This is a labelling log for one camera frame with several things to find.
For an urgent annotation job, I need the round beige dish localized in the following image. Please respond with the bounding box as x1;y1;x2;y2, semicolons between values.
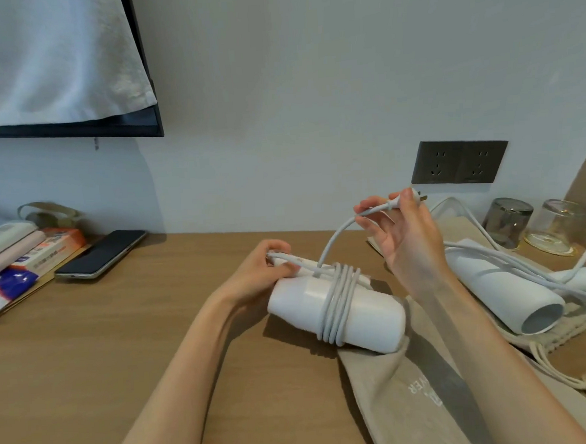
16;199;84;232

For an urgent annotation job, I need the person's left hand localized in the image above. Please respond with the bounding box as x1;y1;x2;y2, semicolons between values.
214;237;304;312

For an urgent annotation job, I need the round gold-rimmed coaster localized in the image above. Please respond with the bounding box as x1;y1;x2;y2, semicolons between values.
524;230;578;261

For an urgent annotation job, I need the beige drawstring bag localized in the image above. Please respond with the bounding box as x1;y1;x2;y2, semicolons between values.
364;206;586;408
333;283;586;444

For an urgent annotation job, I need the white flat packet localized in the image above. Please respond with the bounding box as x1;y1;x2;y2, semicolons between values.
0;217;41;266

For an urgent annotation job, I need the clear glass cup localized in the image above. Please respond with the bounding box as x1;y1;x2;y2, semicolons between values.
527;197;586;260

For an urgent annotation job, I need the grey smoked glass cup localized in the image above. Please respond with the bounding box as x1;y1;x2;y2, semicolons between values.
481;195;537;253

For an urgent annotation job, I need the person's left forearm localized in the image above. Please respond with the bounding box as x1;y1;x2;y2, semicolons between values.
94;290;278;444

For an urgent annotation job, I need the white cloth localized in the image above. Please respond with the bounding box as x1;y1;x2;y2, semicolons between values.
0;0;159;128

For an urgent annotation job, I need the person's right hand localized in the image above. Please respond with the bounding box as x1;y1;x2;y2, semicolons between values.
353;185;458;303

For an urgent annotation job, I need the dark grey wall socket panel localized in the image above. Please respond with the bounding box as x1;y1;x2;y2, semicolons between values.
408;135;512;189

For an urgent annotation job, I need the black smartphone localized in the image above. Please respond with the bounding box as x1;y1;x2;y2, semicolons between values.
51;228;150;283

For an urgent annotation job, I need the pink flat packet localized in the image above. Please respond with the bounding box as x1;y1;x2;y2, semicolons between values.
0;229;50;287

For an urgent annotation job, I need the black television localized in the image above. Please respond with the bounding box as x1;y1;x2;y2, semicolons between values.
0;0;166;148

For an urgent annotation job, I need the blue white packet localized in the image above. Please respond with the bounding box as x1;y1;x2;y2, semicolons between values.
0;267;43;320

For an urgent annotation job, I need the person's right forearm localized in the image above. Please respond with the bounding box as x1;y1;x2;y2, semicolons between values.
410;260;586;444

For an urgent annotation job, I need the white hair dryer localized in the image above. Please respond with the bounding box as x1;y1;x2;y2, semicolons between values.
442;230;586;340
264;246;409;361

